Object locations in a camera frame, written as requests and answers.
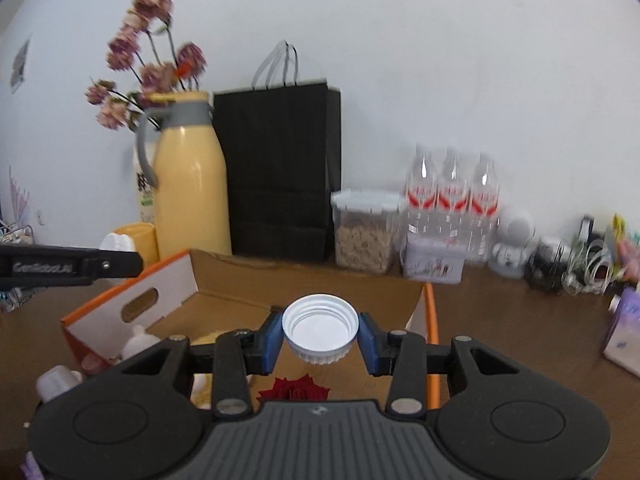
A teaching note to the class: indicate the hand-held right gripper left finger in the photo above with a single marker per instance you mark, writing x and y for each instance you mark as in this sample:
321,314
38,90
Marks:
272,344

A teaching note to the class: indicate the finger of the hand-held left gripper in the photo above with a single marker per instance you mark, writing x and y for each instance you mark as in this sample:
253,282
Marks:
112,263

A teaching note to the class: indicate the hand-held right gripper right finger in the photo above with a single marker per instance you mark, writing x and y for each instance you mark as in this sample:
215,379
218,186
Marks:
370,346

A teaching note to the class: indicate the white plastic bottle cap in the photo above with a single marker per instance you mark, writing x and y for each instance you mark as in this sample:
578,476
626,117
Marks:
320,332

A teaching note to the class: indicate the orange cardboard box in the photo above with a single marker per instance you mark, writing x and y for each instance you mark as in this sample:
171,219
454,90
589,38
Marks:
310,280

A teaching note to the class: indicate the yellow mug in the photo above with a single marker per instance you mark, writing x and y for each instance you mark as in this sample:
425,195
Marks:
145,240

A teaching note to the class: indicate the red rose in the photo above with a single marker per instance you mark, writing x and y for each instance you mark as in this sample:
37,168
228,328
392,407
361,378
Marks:
295,389

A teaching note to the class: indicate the purple feathery decoration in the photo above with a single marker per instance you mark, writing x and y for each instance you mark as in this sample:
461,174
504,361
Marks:
20,205

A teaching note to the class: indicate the white milk carton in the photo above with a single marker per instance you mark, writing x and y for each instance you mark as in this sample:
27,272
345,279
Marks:
146,200

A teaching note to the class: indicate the clear container of seeds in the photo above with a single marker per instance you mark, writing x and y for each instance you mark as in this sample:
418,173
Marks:
362,245

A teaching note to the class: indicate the grey metal tin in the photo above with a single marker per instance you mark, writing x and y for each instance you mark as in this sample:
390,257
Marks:
432,262

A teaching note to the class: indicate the yellow thermos jug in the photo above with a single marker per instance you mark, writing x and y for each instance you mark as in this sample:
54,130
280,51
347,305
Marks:
190,185

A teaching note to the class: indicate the black paper bag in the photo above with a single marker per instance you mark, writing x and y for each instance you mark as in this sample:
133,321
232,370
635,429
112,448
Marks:
280,170

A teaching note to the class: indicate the white robot-shaped speaker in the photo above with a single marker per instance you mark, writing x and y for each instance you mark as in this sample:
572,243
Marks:
515,232

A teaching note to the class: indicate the dried pink flower bouquet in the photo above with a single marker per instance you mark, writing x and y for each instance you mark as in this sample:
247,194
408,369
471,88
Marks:
155,75

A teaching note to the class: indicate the purple tissue pack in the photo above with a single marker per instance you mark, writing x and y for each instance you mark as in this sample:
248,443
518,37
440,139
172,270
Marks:
625,330

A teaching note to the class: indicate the colourful snack packets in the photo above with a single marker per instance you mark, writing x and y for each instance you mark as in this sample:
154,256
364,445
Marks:
625,245

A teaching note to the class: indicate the grey wall sticker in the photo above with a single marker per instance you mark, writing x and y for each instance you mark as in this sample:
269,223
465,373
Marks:
20,65

